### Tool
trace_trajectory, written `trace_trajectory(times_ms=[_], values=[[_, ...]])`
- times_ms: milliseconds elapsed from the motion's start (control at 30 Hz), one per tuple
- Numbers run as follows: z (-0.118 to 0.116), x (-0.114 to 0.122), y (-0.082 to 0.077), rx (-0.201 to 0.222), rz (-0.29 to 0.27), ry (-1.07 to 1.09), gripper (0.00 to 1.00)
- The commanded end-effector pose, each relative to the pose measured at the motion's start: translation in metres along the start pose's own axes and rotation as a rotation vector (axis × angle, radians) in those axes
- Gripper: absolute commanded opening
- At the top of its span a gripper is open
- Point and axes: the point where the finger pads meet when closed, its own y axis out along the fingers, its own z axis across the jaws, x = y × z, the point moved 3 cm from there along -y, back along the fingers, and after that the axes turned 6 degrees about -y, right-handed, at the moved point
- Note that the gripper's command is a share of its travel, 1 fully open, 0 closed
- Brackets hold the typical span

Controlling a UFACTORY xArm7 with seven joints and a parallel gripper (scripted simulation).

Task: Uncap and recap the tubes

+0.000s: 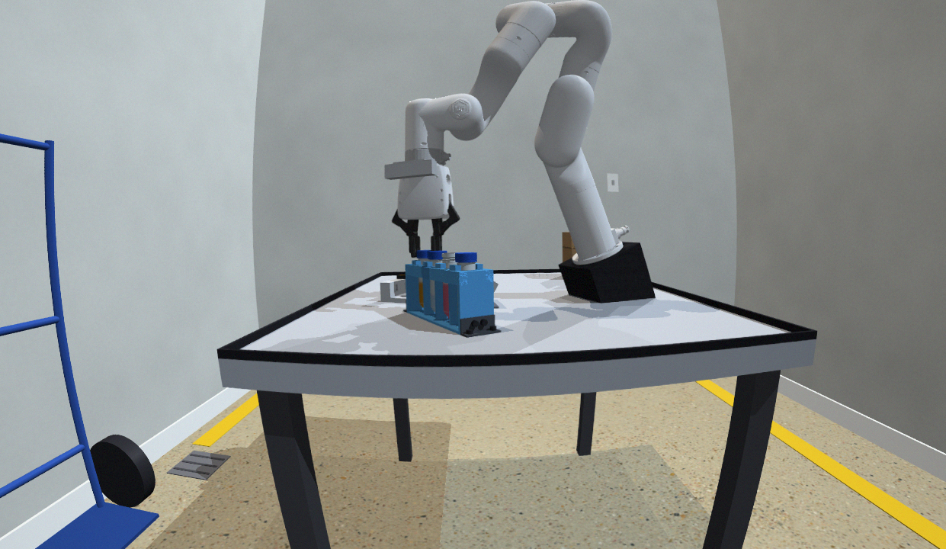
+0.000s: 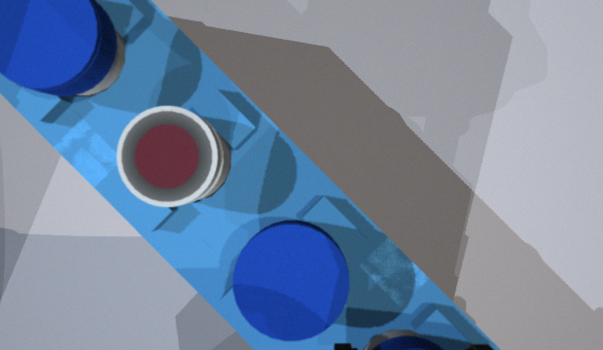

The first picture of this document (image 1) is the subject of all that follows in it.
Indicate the black table edge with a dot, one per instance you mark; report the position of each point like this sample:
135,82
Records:
233,349

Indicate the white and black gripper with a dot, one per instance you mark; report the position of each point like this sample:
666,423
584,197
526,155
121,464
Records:
426,198

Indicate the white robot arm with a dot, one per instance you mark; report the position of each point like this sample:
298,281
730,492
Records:
563,122

